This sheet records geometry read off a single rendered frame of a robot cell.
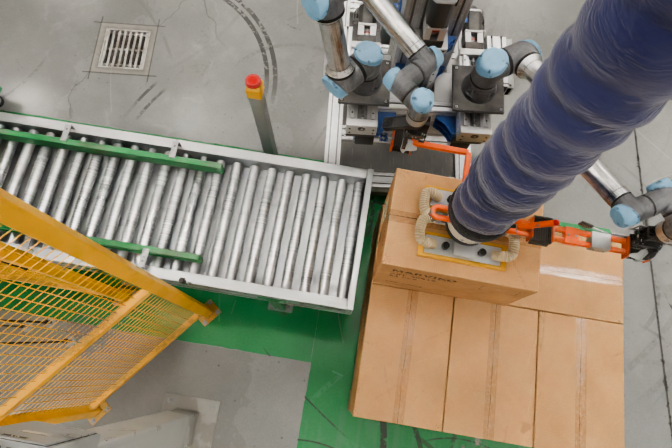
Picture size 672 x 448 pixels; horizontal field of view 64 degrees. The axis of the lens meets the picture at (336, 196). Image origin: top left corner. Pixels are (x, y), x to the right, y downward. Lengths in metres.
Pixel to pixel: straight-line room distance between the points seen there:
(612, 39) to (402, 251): 1.31
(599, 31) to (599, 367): 2.06
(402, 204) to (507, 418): 1.10
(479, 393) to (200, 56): 2.64
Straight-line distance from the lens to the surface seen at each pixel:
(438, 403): 2.60
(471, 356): 2.63
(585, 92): 1.07
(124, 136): 2.93
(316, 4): 1.84
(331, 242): 2.61
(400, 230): 2.10
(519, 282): 2.17
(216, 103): 3.57
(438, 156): 3.19
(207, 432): 3.15
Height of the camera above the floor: 3.09
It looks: 72 degrees down
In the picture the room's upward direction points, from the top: 3 degrees clockwise
